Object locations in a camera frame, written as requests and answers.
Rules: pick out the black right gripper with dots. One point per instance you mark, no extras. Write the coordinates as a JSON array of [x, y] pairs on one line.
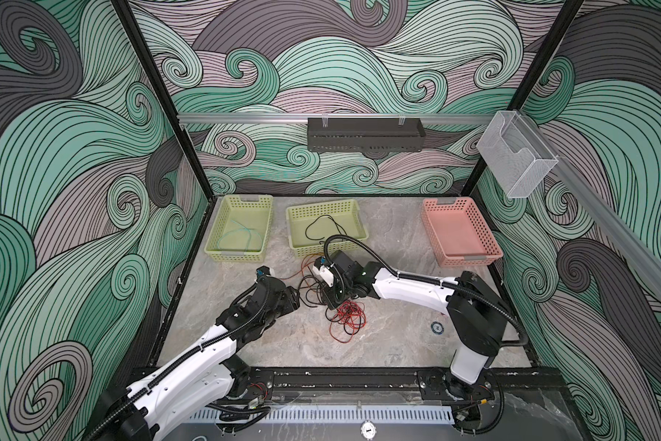
[[330, 299]]

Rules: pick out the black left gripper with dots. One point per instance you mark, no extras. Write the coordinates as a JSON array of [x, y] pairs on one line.
[[288, 301]]

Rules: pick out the pink plastic basket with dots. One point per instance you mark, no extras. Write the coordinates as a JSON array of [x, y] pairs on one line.
[[458, 233]]

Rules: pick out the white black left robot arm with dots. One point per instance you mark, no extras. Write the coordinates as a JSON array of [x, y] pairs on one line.
[[209, 370]]

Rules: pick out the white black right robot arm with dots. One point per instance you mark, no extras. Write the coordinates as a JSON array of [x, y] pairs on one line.
[[484, 323]]

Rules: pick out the middle light green basket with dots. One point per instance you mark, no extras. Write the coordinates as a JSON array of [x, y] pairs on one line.
[[310, 225]]

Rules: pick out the light green basket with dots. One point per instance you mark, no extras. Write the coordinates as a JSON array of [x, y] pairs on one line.
[[241, 229], [310, 225]]

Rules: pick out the left light green basket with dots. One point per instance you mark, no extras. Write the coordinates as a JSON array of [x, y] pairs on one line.
[[241, 229]]

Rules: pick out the round black blue token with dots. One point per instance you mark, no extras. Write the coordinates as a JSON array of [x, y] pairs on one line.
[[437, 328]]

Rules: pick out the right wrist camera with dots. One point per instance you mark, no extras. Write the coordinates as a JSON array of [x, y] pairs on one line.
[[322, 272]]

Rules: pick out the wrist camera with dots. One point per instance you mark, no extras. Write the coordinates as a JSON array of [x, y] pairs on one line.
[[264, 271], [322, 272]]

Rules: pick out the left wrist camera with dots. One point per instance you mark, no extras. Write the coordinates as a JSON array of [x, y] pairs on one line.
[[264, 271]]

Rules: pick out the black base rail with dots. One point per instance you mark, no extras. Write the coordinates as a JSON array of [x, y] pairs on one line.
[[280, 385]]

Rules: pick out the white slotted cable duct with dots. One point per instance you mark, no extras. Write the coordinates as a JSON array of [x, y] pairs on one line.
[[355, 414]]

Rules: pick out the black wall-mounted tray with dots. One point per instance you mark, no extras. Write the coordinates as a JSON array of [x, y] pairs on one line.
[[365, 135]]

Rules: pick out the clear acrylic wall box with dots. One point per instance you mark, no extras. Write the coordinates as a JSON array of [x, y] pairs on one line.
[[517, 153]]

